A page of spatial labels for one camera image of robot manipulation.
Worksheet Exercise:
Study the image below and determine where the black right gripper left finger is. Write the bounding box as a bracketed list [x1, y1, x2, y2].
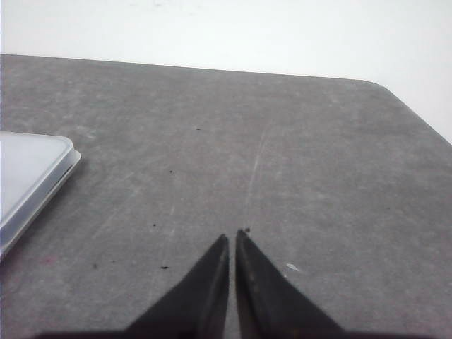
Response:
[126, 234, 230, 338]

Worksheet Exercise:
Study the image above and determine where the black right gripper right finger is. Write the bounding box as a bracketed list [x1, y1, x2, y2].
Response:
[235, 230, 346, 338]

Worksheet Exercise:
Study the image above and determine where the silver digital kitchen scale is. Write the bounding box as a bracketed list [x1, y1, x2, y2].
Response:
[1, 131, 81, 258]

